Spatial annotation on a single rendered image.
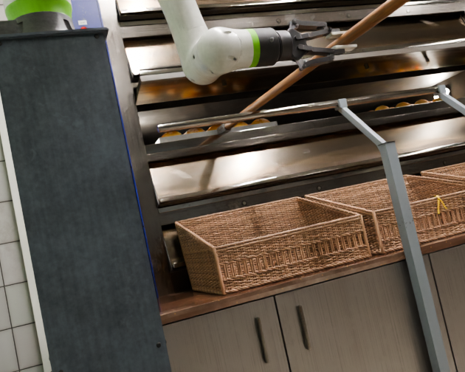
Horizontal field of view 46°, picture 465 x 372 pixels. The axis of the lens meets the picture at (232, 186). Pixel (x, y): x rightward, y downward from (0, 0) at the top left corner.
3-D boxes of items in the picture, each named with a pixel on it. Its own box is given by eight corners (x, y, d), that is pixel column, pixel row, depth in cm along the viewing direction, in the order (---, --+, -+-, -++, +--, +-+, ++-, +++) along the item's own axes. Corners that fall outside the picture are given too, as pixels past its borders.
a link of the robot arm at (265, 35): (264, 57, 128) (256, 21, 129) (246, 74, 139) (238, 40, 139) (287, 56, 130) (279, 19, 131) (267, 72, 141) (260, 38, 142)
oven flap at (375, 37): (132, 81, 220) (122, 44, 228) (473, 44, 282) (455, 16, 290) (133, 74, 216) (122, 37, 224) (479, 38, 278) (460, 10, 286)
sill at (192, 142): (143, 157, 224) (142, 147, 224) (479, 104, 286) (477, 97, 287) (146, 154, 218) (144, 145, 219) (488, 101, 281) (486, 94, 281)
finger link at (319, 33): (290, 46, 139) (288, 41, 139) (325, 37, 144) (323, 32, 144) (297, 40, 136) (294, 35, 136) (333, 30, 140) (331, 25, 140)
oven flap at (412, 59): (141, 81, 207) (134, 105, 225) (497, 43, 268) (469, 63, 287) (139, 75, 207) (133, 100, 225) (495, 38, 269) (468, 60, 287)
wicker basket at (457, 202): (315, 258, 233) (301, 195, 236) (420, 232, 254) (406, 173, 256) (382, 255, 188) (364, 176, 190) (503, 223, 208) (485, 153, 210)
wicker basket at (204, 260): (186, 290, 214) (171, 221, 216) (312, 259, 233) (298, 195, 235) (221, 297, 168) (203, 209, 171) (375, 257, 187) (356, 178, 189)
